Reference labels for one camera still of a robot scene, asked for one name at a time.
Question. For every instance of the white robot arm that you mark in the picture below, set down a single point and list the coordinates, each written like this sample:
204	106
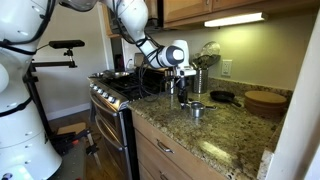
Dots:
20	133

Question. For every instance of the under-cabinet light bar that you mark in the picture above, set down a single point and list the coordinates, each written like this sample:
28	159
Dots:
235	20

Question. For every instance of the black cast iron skillet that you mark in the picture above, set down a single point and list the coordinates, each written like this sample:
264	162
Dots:
222	96

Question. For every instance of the white pantry door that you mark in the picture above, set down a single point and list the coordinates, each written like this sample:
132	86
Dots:
293	133

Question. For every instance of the black orange bar clamp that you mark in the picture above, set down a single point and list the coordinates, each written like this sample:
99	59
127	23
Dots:
65	140
91	148

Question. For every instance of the large silver measuring cup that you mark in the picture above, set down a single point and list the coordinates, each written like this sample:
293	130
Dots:
197	112

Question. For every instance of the flat wooden board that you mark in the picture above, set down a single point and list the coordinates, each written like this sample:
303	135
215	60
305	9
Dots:
71	128

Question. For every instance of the wooden upper cabinets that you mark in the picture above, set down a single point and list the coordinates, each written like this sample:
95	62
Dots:
186	8

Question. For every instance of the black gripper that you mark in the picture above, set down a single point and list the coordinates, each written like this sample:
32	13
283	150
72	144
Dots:
182	85

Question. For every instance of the wooden cabinets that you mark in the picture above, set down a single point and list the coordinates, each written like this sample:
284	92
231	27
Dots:
186	8
150	160

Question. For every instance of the white wall outlet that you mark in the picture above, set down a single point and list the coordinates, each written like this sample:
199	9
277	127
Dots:
227	67

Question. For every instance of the black camera bar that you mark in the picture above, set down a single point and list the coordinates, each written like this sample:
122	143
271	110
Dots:
66	44

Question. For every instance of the steel frying pan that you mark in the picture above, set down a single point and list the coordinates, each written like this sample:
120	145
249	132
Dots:
115	74

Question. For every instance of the small silver measuring cup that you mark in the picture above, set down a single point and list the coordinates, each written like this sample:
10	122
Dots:
188	105

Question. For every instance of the black camera stand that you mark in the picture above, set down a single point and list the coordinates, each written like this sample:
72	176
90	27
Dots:
50	64

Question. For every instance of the wrist mounted camera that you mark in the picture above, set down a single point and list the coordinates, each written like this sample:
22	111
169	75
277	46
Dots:
186	71

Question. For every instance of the stainless steel gas range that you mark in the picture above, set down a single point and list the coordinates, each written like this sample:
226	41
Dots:
113	133

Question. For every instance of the robot mounting platform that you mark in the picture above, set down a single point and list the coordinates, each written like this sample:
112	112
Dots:
71	163

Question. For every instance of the wooden lower cabinets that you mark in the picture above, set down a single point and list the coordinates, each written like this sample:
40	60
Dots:
150	160

